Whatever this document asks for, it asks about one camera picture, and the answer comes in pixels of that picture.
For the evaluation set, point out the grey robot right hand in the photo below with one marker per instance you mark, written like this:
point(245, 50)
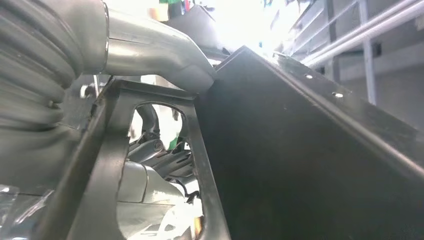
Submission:
point(159, 49)

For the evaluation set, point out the steel tube table frame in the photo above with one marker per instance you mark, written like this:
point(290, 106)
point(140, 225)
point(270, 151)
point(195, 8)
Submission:
point(364, 31)

